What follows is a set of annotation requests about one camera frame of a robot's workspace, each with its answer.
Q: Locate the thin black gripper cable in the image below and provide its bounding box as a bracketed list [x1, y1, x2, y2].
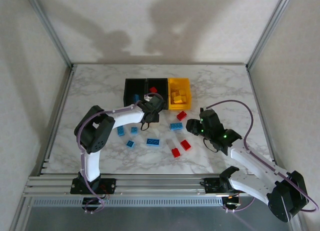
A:
[139, 115, 152, 131]
[202, 138, 221, 153]

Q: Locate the small circuit board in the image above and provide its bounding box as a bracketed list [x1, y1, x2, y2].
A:
[221, 194, 242, 213]
[82, 196, 109, 213]

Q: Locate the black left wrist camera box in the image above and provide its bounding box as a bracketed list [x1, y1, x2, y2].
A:
[147, 93, 165, 111]

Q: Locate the thin black left gripper cable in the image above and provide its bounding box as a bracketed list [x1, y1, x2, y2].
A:
[139, 115, 152, 131]

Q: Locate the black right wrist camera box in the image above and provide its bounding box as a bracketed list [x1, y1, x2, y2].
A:
[199, 107, 221, 132]

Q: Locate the grey sheet panel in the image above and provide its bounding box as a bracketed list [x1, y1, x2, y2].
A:
[24, 205, 300, 231]

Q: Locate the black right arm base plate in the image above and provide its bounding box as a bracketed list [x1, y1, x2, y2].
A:
[199, 177, 241, 195]

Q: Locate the thin black right gripper cable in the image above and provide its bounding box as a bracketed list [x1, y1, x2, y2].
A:
[202, 138, 221, 153]

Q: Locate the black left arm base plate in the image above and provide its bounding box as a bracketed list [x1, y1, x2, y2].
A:
[70, 177, 117, 195]

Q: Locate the aluminium table side rail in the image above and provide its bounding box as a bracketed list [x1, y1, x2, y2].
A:
[37, 64, 77, 177]
[246, 64, 281, 176]

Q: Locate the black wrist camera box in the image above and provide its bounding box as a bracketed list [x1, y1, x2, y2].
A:
[199, 107, 221, 132]
[147, 93, 165, 111]

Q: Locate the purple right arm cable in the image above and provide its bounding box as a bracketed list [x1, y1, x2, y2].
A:
[206, 99, 320, 214]

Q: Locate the yellow storage bin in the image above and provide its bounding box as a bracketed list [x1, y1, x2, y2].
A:
[167, 77, 193, 111]

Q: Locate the wide aluminium mounting rail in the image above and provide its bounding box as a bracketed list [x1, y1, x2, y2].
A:
[24, 174, 293, 198]

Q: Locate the grey slotted cable duct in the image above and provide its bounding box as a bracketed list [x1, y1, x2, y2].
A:
[31, 197, 223, 207]

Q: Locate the aluminium frame post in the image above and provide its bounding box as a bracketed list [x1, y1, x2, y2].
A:
[8, 194, 35, 231]
[23, 0, 76, 69]
[291, 215, 307, 231]
[245, 0, 300, 71]

